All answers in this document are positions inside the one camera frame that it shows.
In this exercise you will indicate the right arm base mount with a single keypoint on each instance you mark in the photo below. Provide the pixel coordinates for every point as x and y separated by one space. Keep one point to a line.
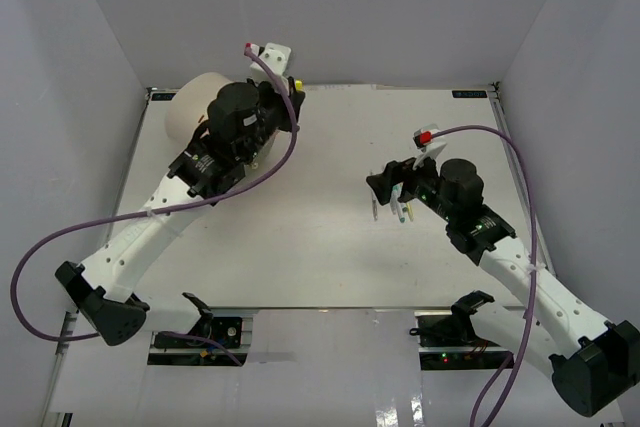
447 341

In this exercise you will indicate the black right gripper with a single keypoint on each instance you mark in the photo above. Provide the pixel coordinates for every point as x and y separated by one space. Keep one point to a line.
382 184

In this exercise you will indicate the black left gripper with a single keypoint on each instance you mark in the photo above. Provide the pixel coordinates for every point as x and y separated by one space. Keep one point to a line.
267 89

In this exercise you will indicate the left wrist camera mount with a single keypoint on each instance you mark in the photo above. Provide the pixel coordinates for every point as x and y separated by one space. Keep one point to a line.
275 56

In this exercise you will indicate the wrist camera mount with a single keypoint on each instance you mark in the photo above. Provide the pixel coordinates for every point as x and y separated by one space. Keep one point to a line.
275 56
428 143

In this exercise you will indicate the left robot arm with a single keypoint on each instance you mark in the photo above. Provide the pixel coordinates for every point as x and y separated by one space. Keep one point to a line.
235 127

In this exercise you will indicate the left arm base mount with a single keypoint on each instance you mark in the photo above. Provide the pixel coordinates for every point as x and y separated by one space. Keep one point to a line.
214 341

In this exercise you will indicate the teal cap marker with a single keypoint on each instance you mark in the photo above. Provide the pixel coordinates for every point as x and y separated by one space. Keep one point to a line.
396 205

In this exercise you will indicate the cream cylindrical drawer organizer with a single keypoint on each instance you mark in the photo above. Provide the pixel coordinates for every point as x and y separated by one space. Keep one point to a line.
188 109

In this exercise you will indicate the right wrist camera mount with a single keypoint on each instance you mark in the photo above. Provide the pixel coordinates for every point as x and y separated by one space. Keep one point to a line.
428 143

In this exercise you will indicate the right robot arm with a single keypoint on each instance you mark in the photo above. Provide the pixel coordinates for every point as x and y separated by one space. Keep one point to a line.
590 360

